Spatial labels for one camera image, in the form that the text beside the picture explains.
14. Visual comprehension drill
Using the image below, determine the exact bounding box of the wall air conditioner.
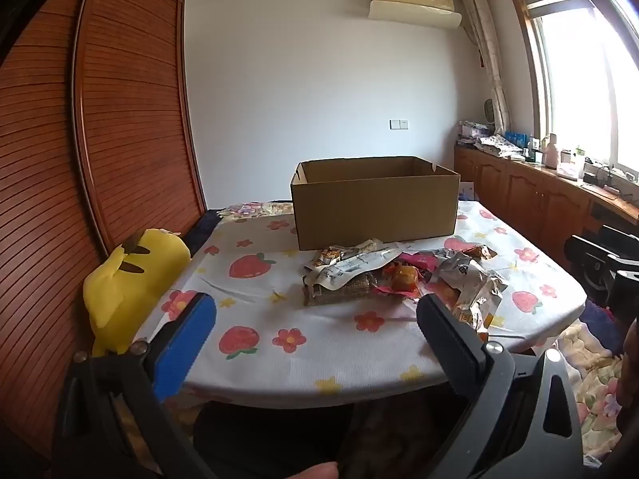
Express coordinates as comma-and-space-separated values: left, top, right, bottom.
368, 0, 463, 29

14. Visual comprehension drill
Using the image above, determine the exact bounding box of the folded patterned cloth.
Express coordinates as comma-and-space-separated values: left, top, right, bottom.
474, 136, 526, 158

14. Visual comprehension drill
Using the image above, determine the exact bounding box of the small orange white snack packet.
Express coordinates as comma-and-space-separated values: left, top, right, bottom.
312, 245, 351, 267

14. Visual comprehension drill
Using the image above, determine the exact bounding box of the wooden cabinet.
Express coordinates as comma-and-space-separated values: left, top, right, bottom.
453, 142, 639, 266

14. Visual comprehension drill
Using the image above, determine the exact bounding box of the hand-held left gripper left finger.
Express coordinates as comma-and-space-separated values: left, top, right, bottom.
55, 293, 216, 479

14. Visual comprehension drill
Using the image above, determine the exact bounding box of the dark blue bedding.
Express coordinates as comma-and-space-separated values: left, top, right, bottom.
186, 208, 223, 251

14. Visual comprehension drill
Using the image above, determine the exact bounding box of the stack of boxes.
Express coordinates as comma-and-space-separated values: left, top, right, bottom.
456, 120, 492, 146

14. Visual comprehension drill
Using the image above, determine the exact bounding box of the strawberry print tablecloth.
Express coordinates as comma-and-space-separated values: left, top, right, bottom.
135, 200, 588, 408

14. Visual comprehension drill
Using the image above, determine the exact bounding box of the brown cardboard box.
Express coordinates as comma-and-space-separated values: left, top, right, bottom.
290, 156, 461, 251

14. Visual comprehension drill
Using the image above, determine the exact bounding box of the silver foil snack packet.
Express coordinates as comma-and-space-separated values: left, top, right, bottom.
432, 253, 507, 305

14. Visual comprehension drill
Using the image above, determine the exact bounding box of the pink braised snack packet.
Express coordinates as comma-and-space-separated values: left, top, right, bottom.
382, 260, 425, 294

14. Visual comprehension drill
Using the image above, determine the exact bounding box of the floral quilt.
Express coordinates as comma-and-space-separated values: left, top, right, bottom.
220, 201, 295, 221

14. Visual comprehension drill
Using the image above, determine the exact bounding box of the person's left hand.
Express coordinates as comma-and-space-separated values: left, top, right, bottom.
280, 461, 341, 479

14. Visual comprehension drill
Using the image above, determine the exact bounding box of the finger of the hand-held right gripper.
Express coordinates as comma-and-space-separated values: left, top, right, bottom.
597, 224, 639, 249
565, 234, 616, 291

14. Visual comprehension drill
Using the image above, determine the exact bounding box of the person's right forearm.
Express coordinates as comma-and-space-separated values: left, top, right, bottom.
614, 319, 639, 442

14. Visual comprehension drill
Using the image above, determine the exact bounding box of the patterned curtain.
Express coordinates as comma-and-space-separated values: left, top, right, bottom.
459, 0, 513, 135

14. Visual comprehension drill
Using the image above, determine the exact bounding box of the long white snack packet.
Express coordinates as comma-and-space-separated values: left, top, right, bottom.
304, 247, 401, 290

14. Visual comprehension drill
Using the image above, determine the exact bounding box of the floral blanket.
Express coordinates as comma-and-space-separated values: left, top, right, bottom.
554, 299, 639, 466

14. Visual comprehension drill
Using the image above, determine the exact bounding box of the brown grain bar packet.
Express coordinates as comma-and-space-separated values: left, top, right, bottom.
302, 273, 381, 309

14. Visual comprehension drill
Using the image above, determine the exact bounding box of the slatted wooden wardrobe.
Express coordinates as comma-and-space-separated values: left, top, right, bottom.
0, 0, 208, 465

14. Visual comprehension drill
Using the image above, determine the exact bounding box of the silver gold snack packet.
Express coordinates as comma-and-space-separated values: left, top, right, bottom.
449, 287, 506, 334

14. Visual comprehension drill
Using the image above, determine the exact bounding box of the beige snack packet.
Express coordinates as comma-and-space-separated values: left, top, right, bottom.
357, 238, 396, 255

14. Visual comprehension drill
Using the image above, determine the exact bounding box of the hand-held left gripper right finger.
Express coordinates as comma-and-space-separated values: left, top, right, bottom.
417, 294, 585, 479

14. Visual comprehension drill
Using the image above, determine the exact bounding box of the large pink snack packet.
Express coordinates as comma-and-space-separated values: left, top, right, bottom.
397, 252, 441, 280

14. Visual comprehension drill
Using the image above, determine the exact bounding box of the window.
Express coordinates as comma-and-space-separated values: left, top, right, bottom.
506, 0, 639, 185

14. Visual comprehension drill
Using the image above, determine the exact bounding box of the yellow plush toy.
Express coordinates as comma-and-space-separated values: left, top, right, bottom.
82, 228, 191, 357

